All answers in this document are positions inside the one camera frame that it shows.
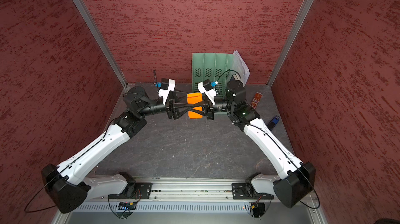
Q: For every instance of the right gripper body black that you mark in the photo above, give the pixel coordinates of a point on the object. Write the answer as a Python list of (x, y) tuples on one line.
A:
[(210, 112)]

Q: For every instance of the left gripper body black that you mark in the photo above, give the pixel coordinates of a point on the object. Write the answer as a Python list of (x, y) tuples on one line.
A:
[(169, 106)]

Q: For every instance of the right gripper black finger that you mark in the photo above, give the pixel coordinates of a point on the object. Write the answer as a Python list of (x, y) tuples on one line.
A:
[(206, 102), (198, 113)]

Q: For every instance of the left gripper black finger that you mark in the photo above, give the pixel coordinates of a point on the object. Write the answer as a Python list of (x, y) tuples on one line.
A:
[(182, 108), (179, 95)]

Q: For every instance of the orange square paper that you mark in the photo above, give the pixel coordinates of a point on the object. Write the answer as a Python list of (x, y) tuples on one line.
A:
[(194, 98)]

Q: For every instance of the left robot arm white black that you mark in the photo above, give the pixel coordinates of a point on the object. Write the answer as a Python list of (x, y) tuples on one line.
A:
[(69, 185)]

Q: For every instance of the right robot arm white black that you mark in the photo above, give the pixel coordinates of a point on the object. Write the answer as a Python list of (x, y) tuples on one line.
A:
[(295, 178)]

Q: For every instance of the green file organizer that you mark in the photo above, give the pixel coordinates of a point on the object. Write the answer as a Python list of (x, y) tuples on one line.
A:
[(211, 66)]

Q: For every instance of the white paper sheets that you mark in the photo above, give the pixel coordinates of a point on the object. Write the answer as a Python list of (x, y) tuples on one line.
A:
[(240, 67)]

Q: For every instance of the small red box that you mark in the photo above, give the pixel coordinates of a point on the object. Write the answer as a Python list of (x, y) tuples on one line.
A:
[(256, 99)]

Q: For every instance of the left base circuit board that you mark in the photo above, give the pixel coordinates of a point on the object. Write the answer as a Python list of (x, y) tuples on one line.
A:
[(127, 206)]

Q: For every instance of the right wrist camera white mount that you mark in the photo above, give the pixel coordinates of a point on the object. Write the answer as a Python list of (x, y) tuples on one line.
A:
[(208, 88)]

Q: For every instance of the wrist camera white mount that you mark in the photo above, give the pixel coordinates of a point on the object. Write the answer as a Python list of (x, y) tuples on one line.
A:
[(208, 88), (164, 88)]

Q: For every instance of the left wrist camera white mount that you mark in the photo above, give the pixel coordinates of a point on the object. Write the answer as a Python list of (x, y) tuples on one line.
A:
[(164, 88)]

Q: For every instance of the front aluminium rail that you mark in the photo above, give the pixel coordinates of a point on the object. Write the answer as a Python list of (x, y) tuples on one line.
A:
[(164, 189)]

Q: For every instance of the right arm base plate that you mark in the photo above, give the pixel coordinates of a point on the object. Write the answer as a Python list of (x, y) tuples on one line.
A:
[(245, 191)]

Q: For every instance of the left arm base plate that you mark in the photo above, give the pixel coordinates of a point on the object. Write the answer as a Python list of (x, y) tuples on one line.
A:
[(143, 190)]

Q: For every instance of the left aluminium frame post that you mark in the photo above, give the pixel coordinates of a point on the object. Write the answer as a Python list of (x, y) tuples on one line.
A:
[(96, 33)]

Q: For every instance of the aluminium frame post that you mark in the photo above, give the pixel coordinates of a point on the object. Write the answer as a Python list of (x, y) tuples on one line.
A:
[(297, 24), (96, 33)]

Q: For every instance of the right aluminium frame post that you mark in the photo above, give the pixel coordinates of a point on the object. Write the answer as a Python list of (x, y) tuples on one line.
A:
[(297, 24)]

